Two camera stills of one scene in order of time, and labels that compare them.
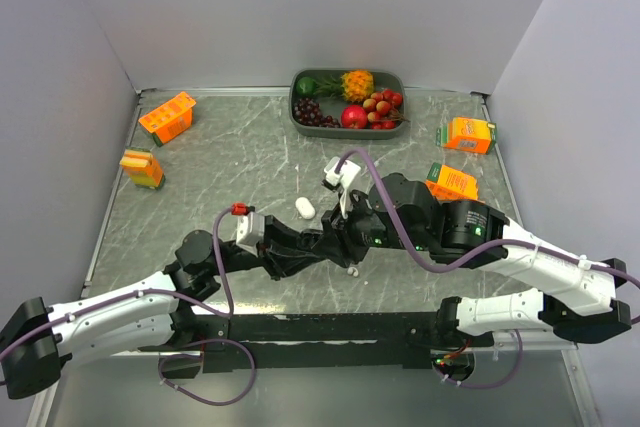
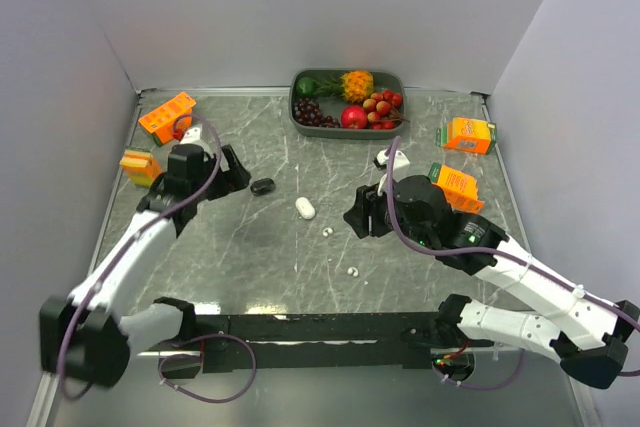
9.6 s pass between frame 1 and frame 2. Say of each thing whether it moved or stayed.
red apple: stayed
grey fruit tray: stayed
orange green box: stayed
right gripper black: moved
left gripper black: moved
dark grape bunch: stayed
